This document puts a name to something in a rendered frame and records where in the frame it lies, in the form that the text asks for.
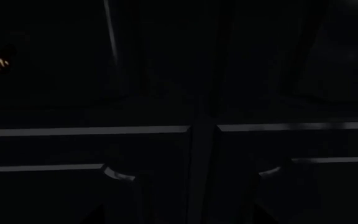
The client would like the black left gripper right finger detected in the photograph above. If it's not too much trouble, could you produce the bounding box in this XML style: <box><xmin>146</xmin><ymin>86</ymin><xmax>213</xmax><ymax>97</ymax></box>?
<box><xmin>249</xmin><ymin>202</ymin><xmax>282</xmax><ymax>224</ymax></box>

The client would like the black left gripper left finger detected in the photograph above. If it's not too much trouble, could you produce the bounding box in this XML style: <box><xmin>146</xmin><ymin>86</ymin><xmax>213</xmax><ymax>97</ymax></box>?
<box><xmin>80</xmin><ymin>203</ymin><xmax>114</xmax><ymax>224</ymax></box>

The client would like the dark plain drawer front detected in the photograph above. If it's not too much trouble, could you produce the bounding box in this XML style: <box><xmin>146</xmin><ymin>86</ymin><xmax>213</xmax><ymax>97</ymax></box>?
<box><xmin>221</xmin><ymin>0</ymin><xmax>358</xmax><ymax>118</ymax></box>

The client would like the dark cabinet frame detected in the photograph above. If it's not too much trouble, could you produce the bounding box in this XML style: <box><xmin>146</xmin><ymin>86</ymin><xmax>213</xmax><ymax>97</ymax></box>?
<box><xmin>0</xmin><ymin>0</ymin><xmax>358</xmax><ymax>224</ymax></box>

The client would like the dark drawer front with brass handle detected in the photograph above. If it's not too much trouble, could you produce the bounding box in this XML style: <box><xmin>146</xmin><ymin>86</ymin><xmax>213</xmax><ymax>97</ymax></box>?
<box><xmin>0</xmin><ymin>0</ymin><xmax>209</xmax><ymax>119</ymax></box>

